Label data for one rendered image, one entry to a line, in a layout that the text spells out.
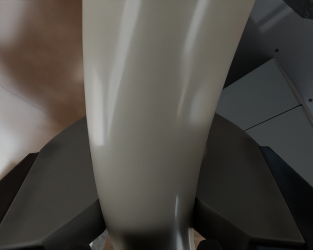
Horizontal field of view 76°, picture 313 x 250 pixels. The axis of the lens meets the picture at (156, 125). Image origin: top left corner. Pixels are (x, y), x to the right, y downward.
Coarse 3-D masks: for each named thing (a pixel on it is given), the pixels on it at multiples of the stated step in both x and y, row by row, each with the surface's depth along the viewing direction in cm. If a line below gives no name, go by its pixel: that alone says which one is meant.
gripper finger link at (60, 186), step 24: (48, 144) 8; (72, 144) 8; (48, 168) 7; (72, 168) 7; (24, 192) 6; (48, 192) 6; (72, 192) 6; (96, 192) 6; (24, 216) 6; (48, 216) 6; (72, 216) 6; (96, 216) 6; (0, 240) 5; (24, 240) 5; (48, 240) 5; (72, 240) 6
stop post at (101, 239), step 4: (104, 232) 120; (100, 236) 117; (104, 236) 119; (96, 240) 114; (100, 240) 116; (104, 240) 118; (92, 244) 112; (96, 244) 114; (100, 244) 115; (92, 248) 111; (96, 248) 113; (100, 248) 114
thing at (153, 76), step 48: (96, 0) 3; (144, 0) 3; (192, 0) 3; (240, 0) 3; (96, 48) 3; (144, 48) 3; (192, 48) 3; (96, 96) 4; (144, 96) 3; (192, 96) 3; (96, 144) 4; (144, 144) 4; (192, 144) 4; (144, 192) 4; (192, 192) 5; (144, 240) 5; (192, 240) 7
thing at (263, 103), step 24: (264, 72) 110; (240, 96) 113; (264, 96) 100; (288, 96) 90; (240, 120) 103; (264, 120) 92; (288, 120) 83; (312, 120) 83; (264, 144) 85; (288, 144) 77; (312, 144) 71; (312, 168) 67
